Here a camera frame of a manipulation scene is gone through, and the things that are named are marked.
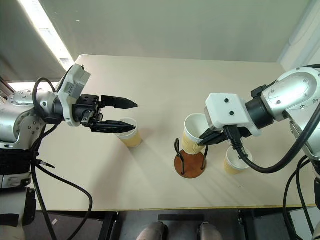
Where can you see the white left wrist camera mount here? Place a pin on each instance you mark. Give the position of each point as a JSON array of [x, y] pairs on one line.
[[75, 83]]

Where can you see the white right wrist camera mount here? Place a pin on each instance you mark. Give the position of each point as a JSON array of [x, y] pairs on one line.
[[225, 112]]

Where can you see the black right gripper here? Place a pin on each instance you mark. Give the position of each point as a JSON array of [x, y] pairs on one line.
[[245, 133]]

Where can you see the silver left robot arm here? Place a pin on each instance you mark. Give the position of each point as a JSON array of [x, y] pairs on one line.
[[23, 117]]

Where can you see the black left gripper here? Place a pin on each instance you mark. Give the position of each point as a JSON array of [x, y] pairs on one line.
[[86, 110]]

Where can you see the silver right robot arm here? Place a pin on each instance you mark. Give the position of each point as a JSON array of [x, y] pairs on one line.
[[295, 87]]

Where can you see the dark rounded shape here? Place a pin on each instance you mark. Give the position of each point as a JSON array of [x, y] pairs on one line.
[[208, 232], [152, 231]]

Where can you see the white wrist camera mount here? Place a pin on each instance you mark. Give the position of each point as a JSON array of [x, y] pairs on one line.
[[225, 112], [75, 83]]

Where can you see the tan paper cup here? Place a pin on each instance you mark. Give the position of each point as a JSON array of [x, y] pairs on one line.
[[232, 162], [192, 128], [132, 140]]

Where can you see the black table leg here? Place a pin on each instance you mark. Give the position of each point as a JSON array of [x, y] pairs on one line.
[[248, 225], [108, 226]]

